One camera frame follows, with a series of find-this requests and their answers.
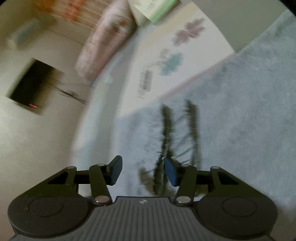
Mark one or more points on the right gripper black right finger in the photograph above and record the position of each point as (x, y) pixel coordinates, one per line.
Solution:
(188, 177)

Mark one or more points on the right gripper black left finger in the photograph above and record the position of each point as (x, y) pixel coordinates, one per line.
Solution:
(98, 176)

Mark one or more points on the grey sweatpants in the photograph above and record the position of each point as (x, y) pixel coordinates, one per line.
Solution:
(239, 116)

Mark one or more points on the patchwork floral bed sheet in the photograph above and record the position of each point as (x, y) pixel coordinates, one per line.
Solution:
(193, 38)

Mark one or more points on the pink folded quilt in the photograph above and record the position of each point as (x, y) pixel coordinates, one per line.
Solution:
(113, 29)

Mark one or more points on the patchwork pillow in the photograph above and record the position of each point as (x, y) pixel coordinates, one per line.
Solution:
(140, 19)

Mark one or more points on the patterned curtain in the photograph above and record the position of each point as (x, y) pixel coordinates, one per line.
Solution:
(82, 12)

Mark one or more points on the green white book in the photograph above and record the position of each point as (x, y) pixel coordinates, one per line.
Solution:
(154, 10)

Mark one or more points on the black wall television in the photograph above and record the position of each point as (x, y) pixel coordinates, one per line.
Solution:
(34, 86)

